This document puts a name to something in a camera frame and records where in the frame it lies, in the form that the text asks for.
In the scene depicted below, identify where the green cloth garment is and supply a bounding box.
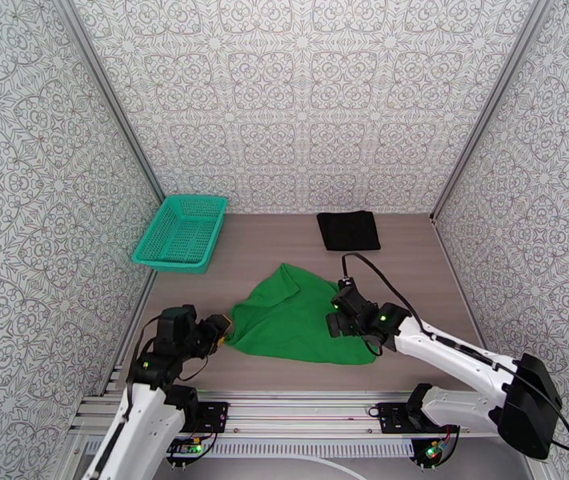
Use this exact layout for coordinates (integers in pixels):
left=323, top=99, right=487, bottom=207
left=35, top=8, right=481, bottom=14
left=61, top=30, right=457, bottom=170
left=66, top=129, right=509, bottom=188
left=223, top=262, right=378, bottom=367

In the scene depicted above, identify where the black cloth garment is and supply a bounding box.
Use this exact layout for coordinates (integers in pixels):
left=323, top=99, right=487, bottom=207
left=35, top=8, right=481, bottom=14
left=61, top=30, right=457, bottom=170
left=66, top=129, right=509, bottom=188
left=316, top=210, right=382, bottom=252

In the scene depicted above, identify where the green plastic basket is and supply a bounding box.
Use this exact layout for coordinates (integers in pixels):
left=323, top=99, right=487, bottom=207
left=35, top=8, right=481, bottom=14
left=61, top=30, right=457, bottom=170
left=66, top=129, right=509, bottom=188
left=131, top=194, right=229, bottom=274

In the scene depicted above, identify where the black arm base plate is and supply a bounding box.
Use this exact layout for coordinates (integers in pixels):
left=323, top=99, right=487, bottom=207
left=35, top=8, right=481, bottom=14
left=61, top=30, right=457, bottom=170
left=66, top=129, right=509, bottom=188
left=178, top=401, right=230, bottom=434
left=378, top=402, right=459, bottom=436

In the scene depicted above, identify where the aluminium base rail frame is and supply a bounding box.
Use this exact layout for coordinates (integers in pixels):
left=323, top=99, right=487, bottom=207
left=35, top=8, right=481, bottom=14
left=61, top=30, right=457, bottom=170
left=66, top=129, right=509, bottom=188
left=69, top=390, right=540, bottom=441

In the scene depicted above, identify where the white slotted cable duct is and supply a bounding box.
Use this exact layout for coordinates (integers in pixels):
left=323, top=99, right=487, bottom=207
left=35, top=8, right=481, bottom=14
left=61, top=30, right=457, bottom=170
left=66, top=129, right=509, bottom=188
left=86, top=439, right=415, bottom=457

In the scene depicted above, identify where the aluminium corner post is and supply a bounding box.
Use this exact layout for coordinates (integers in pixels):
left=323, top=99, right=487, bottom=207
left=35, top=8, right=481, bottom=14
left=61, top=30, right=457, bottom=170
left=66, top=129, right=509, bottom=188
left=50, top=0, right=167, bottom=202
left=430, top=0, right=549, bottom=224

